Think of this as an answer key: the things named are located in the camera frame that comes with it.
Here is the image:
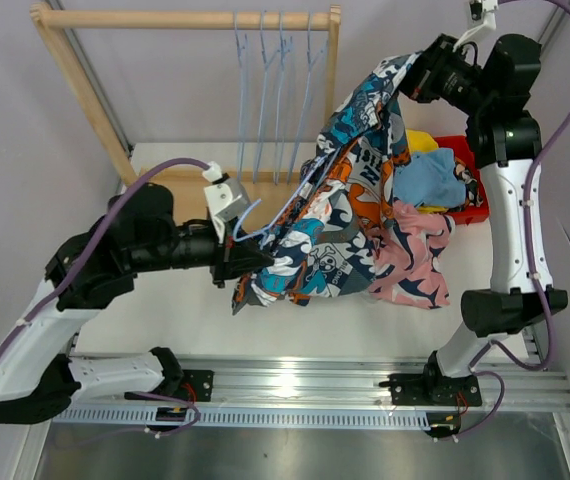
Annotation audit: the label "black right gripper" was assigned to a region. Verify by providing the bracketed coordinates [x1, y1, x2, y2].
[384, 33, 496, 117]

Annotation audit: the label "yellow shorts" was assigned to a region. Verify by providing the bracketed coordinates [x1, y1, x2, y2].
[402, 130, 442, 213]

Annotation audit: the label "blue orange patchwork shorts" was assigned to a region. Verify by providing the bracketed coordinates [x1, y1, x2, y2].
[232, 53, 419, 313]

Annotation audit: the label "light blue shorts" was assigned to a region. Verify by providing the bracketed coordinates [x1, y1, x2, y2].
[393, 148, 466, 209]

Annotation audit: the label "pink white patterned shorts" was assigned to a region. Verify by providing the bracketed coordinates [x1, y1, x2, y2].
[368, 200, 455, 310]

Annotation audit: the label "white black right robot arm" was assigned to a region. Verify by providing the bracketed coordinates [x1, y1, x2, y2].
[385, 34, 568, 406]

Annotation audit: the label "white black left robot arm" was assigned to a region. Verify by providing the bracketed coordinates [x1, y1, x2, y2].
[0, 183, 274, 425]

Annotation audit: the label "red plastic bin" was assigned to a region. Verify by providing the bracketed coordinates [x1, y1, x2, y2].
[435, 135, 489, 226]

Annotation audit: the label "wooden clothes rack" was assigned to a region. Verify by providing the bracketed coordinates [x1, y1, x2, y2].
[30, 1, 341, 186]

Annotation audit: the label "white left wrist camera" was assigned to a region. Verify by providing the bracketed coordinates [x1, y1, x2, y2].
[202, 162, 250, 244]

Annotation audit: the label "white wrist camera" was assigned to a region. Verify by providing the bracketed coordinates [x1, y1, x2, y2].
[202, 162, 250, 244]
[453, 0, 499, 51]

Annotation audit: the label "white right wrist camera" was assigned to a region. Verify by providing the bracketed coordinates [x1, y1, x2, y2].
[453, 0, 499, 51]

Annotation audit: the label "aluminium mounting rail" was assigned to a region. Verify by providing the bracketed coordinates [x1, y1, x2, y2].
[179, 356, 570, 413]

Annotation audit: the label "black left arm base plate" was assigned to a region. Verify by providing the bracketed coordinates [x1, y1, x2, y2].
[124, 347, 214, 403]

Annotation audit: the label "slotted cable duct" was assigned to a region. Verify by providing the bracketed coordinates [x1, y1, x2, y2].
[54, 404, 430, 431]

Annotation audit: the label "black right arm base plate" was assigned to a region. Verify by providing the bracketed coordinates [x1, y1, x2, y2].
[378, 373, 482, 407]

